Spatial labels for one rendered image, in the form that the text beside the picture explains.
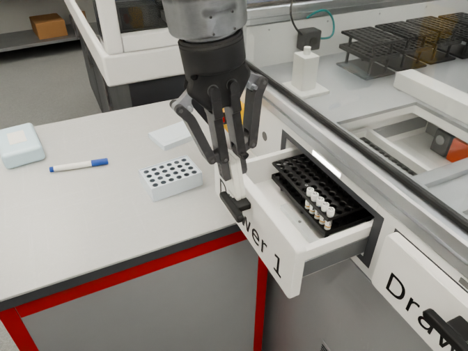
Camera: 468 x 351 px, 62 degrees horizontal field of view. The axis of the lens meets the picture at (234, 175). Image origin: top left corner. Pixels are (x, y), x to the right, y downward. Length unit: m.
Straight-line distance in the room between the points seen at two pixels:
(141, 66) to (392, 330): 1.04
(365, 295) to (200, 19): 0.53
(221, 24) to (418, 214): 0.35
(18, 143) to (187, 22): 0.77
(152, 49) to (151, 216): 0.66
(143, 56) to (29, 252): 0.74
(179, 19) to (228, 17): 0.05
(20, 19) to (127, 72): 3.44
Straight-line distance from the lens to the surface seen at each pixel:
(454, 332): 0.54
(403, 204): 0.58
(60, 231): 0.87
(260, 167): 0.78
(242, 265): 0.95
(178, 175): 0.90
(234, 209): 0.62
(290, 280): 0.59
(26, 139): 1.13
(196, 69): 0.45
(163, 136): 1.08
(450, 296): 0.56
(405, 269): 0.60
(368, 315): 0.76
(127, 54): 1.32
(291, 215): 0.71
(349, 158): 0.64
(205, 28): 0.42
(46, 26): 4.32
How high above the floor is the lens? 1.32
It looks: 37 degrees down
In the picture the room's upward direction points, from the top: straight up
